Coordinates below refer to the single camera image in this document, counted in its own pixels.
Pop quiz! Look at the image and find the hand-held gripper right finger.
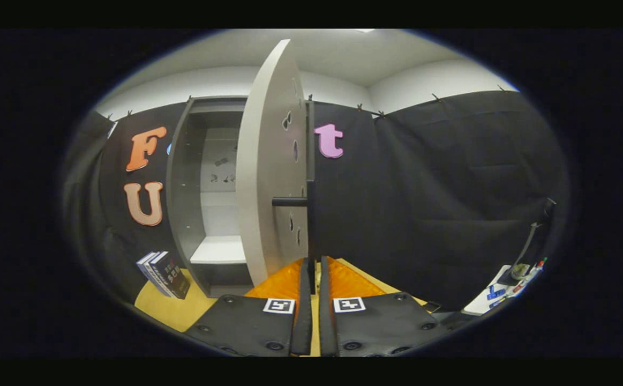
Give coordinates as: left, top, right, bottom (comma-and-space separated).
318, 256, 452, 358

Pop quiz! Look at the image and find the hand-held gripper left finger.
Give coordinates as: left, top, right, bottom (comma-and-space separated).
183, 258, 313, 357

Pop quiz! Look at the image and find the black door handle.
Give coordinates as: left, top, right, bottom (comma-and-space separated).
272, 180, 317, 293

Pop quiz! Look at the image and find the dark cover book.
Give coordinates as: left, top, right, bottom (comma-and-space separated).
148, 251, 191, 300

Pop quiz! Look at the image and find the white side table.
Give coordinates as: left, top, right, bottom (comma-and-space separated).
462, 263, 549, 316

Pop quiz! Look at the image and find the grey cabinet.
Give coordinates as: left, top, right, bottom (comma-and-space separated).
166, 95, 316, 299

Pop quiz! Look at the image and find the red capped marker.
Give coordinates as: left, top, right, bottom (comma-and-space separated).
512, 258, 547, 294

